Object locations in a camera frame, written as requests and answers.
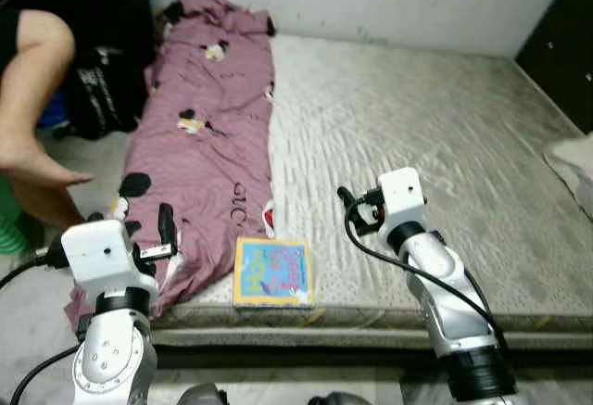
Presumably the colourful picture book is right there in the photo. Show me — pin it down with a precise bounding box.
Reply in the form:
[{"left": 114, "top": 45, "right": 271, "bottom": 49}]
[{"left": 233, "top": 235, "right": 316, "bottom": 310}]

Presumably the white pillow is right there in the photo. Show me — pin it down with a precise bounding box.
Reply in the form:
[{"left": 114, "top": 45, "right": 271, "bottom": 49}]
[{"left": 545, "top": 133, "right": 593, "bottom": 216}]

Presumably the white quilted mattress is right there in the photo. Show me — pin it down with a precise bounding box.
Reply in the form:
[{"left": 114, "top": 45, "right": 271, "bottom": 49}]
[{"left": 148, "top": 32, "right": 593, "bottom": 329}]

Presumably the pink printed blanket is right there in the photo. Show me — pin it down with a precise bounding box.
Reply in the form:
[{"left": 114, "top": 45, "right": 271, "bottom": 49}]
[{"left": 63, "top": 0, "right": 278, "bottom": 334}]

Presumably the grey bed base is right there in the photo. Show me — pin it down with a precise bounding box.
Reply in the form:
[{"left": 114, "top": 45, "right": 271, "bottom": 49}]
[{"left": 148, "top": 324, "right": 593, "bottom": 350}]

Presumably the black printed bag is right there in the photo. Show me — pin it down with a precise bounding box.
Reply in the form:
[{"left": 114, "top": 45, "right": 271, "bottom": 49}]
[{"left": 57, "top": 42, "right": 157, "bottom": 143}]

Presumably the grey left robot leg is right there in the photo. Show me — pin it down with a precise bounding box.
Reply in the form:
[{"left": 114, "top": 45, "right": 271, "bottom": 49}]
[{"left": 176, "top": 383, "right": 230, "bottom": 405}]

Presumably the blue object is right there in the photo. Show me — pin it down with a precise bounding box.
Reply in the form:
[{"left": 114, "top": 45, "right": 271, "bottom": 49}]
[{"left": 37, "top": 90, "right": 73, "bottom": 135}]

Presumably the person in black clothes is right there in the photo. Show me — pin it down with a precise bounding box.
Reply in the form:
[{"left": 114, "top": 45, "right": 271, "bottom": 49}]
[{"left": 0, "top": 6, "right": 95, "bottom": 232}]

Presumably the dark tufted headboard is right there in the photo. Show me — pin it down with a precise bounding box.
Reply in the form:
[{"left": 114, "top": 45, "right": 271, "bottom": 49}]
[{"left": 512, "top": 0, "right": 593, "bottom": 139}]

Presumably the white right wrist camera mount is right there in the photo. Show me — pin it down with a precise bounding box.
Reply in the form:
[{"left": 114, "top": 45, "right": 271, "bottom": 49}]
[{"left": 376, "top": 166, "right": 430, "bottom": 241}]

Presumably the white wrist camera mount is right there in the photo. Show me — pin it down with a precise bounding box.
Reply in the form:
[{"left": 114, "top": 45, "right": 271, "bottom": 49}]
[
  {"left": 60, "top": 219, "right": 160, "bottom": 301},
  {"left": 376, "top": 166, "right": 430, "bottom": 241}
]

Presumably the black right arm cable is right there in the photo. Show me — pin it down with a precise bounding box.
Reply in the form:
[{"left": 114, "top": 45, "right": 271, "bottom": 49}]
[{"left": 344, "top": 203, "right": 509, "bottom": 355}]

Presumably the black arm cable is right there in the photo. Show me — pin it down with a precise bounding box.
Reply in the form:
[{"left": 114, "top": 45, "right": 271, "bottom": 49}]
[
  {"left": 344, "top": 203, "right": 509, "bottom": 355},
  {"left": 7, "top": 342, "right": 82, "bottom": 405}
]

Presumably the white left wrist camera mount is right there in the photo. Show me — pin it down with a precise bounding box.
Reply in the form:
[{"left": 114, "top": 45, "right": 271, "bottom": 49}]
[{"left": 60, "top": 219, "right": 160, "bottom": 301}]

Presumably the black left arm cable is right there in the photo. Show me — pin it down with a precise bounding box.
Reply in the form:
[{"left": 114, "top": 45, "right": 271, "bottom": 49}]
[{"left": 7, "top": 342, "right": 82, "bottom": 405}]

